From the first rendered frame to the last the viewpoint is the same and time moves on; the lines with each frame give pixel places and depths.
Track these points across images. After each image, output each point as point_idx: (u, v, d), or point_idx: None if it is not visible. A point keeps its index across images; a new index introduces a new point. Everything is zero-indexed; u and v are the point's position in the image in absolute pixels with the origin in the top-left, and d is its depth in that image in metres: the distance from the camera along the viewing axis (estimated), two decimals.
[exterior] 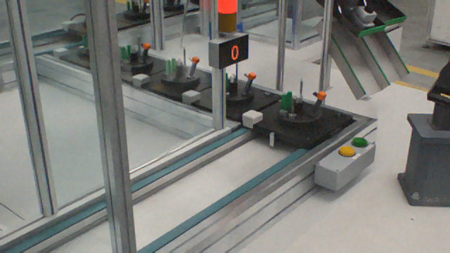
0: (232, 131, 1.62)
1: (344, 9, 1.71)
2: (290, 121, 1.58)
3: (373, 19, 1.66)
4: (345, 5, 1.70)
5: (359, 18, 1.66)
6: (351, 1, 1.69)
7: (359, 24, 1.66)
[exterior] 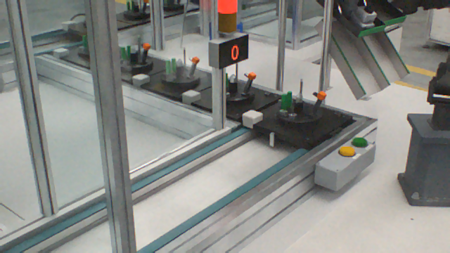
0: (232, 131, 1.62)
1: (344, 9, 1.71)
2: (290, 121, 1.58)
3: (373, 19, 1.66)
4: (345, 5, 1.70)
5: (359, 18, 1.66)
6: (351, 1, 1.69)
7: (359, 24, 1.66)
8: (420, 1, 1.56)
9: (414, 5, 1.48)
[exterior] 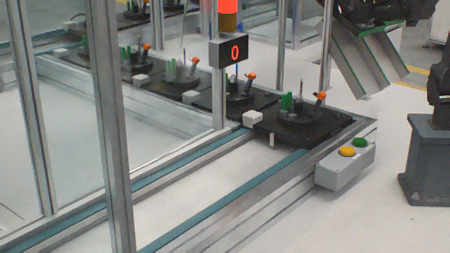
0: (232, 131, 1.62)
1: (344, 9, 1.71)
2: (290, 121, 1.58)
3: (373, 19, 1.66)
4: (345, 5, 1.70)
5: None
6: (351, 1, 1.69)
7: (359, 24, 1.66)
8: None
9: (368, 15, 1.59)
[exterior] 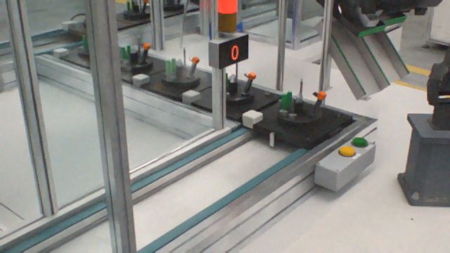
0: (232, 131, 1.62)
1: (346, 12, 1.71)
2: (290, 121, 1.58)
3: (379, 14, 1.64)
4: (349, 8, 1.70)
5: None
6: (354, 4, 1.68)
7: (364, 18, 1.64)
8: None
9: (376, 6, 1.56)
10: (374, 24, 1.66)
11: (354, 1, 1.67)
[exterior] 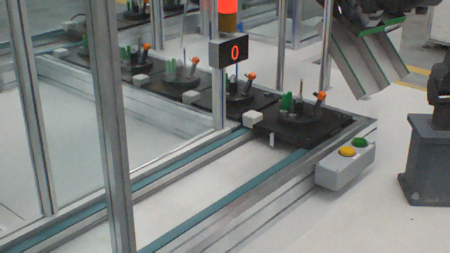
0: (232, 131, 1.62)
1: (347, 12, 1.71)
2: (290, 121, 1.58)
3: (380, 14, 1.64)
4: (349, 8, 1.70)
5: None
6: (355, 4, 1.68)
7: (365, 18, 1.64)
8: None
9: (377, 5, 1.56)
10: (375, 24, 1.65)
11: (354, 1, 1.67)
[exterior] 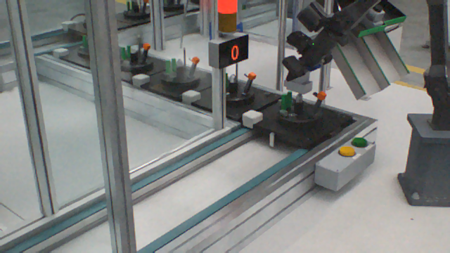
0: (232, 131, 1.62)
1: (367, 24, 1.69)
2: (290, 121, 1.58)
3: (309, 76, 1.59)
4: (369, 21, 1.68)
5: (296, 81, 1.57)
6: (375, 17, 1.66)
7: (299, 87, 1.57)
8: (308, 67, 1.59)
9: (302, 66, 1.52)
10: (311, 88, 1.59)
11: (375, 14, 1.66)
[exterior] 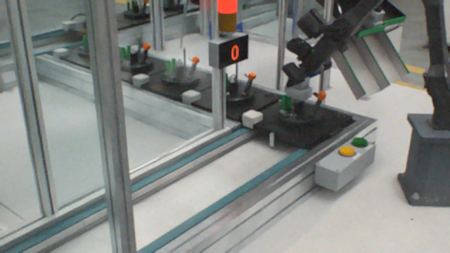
0: (232, 131, 1.62)
1: (367, 24, 1.69)
2: (290, 121, 1.58)
3: (309, 83, 1.60)
4: (369, 21, 1.68)
5: (296, 88, 1.58)
6: (375, 17, 1.66)
7: (299, 93, 1.58)
8: (308, 74, 1.60)
9: (302, 72, 1.52)
10: (310, 95, 1.60)
11: (375, 14, 1.66)
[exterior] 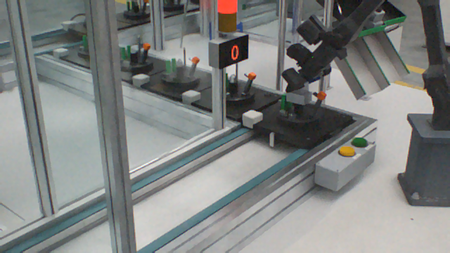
0: (232, 131, 1.62)
1: (367, 24, 1.69)
2: (290, 121, 1.58)
3: (308, 87, 1.60)
4: (369, 21, 1.68)
5: (295, 92, 1.59)
6: (375, 17, 1.66)
7: (299, 98, 1.59)
8: (307, 79, 1.61)
9: (301, 78, 1.53)
10: (310, 99, 1.61)
11: (375, 14, 1.66)
